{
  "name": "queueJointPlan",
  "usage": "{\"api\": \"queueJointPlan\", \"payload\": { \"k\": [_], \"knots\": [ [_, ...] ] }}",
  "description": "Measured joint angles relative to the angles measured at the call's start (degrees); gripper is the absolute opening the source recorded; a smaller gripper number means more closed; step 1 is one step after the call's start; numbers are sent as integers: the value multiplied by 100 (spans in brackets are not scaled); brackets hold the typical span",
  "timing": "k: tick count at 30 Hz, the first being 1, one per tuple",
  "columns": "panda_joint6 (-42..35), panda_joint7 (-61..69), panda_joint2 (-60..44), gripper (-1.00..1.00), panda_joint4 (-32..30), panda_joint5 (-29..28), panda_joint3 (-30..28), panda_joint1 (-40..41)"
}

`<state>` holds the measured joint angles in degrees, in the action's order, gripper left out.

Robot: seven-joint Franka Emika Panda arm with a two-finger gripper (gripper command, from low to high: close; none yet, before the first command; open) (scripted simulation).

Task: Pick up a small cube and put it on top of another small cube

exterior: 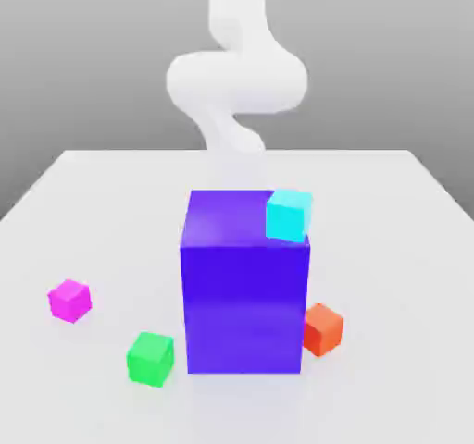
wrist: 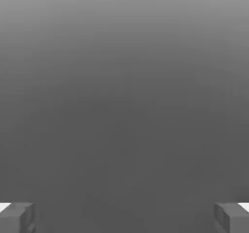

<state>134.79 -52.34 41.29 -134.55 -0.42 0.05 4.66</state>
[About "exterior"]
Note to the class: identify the small green cube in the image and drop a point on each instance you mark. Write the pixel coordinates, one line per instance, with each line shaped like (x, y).
(150, 359)

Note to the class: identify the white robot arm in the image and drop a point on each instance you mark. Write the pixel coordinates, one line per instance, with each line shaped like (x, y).
(237, 81)

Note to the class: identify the small cyan cube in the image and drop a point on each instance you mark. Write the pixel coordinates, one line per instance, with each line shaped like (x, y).
(287, 216)

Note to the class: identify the small orange cube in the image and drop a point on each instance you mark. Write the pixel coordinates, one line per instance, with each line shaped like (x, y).
(324, 330)

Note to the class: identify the small magenta cube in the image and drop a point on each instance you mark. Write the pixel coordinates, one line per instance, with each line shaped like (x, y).
(69, 300)

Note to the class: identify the large purple box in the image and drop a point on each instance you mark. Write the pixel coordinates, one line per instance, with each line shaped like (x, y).
(242, 303)

